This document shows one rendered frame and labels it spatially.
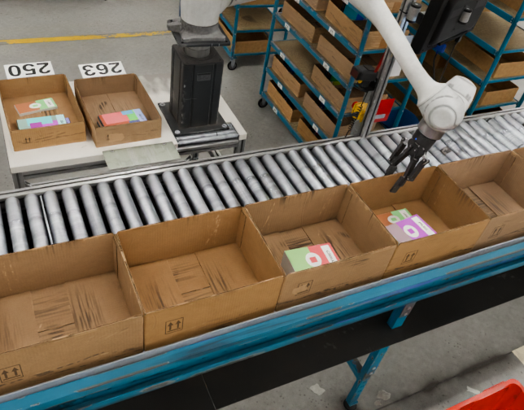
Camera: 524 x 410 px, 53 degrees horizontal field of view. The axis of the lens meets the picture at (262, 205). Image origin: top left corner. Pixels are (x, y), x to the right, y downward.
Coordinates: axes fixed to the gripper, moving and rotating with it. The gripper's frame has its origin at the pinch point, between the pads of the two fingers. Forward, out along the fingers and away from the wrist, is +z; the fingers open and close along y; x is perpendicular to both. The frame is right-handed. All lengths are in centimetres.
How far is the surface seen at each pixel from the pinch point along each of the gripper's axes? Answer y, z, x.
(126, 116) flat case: 89, 46, 60
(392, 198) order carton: -0.1, 7.8, -6.8
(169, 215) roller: 30, 50, 58
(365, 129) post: 56, 10, -39
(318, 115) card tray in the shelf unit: 124, 41, -75
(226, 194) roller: 36, 42, 34
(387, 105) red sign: 61, -3, -49
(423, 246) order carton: -28.9, 4.3, 6.8
